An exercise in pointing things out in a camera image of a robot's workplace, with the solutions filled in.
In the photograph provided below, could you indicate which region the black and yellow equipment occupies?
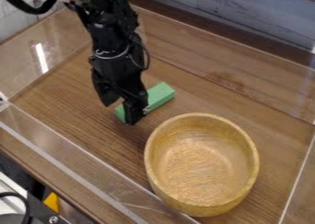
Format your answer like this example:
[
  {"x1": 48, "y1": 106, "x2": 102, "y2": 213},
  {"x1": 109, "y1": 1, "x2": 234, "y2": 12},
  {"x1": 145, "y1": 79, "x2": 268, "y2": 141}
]
[{"x1": 23, "y1": 184, "x2": 78, "y2": 224}]

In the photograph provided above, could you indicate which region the green rectangular block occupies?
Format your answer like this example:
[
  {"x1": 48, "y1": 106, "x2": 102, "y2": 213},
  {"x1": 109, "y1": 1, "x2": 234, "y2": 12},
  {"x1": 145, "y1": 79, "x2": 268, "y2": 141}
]
[{"x1": 114, "y1": 82, "x2": 176, "y2": 123}]

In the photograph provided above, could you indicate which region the black cable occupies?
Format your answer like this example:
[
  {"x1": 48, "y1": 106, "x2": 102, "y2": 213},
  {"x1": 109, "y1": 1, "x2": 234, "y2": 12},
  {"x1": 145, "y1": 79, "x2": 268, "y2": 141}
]
[{"x1": 0, "y1": 192, "x2": 33, "y2": 224}]

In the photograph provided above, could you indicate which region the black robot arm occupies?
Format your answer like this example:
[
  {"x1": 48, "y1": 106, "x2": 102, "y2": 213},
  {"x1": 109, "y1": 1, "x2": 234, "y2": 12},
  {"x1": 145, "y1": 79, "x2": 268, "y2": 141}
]
[{"x1": 6, "y1": 0, "x2": 149, "y2": 124}]

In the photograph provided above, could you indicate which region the brown wooden bowl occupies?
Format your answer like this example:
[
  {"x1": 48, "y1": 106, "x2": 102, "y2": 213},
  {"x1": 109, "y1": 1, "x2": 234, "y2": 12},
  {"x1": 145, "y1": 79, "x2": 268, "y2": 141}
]
[{"x1": 144, "y1": 112, "x2": 260, "y2": 217}]

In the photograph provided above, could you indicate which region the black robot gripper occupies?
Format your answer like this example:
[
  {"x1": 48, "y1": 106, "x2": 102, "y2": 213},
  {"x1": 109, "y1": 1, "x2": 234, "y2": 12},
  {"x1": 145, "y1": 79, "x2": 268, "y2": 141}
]
[{"x1": 88, "y1": 44, "x2": 149, "y2": 125}]

